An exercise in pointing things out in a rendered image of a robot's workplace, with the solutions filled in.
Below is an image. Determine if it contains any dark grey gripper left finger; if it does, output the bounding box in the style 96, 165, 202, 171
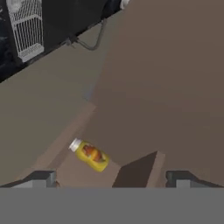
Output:
0, 170, 57, 189

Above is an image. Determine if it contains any taupe cabinet door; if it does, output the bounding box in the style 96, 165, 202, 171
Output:
0, 10, 127, 187

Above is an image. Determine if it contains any white round object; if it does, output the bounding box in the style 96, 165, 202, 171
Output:
119, 0, 131, 11

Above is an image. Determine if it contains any brown wooden cabinet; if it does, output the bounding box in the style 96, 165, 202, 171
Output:
17, 0, 224, 189

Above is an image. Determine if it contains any grey curved cabinet handle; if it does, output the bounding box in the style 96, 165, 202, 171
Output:
66, 18, 109, 52

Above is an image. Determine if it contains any yellow mustard jar white lid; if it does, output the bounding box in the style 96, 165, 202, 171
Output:
67, 137, 111, 173

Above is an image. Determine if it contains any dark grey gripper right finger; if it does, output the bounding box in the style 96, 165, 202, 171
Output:
164, 170, 224, 189

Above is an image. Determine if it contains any white wire dish rack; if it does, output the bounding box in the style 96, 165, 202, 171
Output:
5, 0, 46, 63

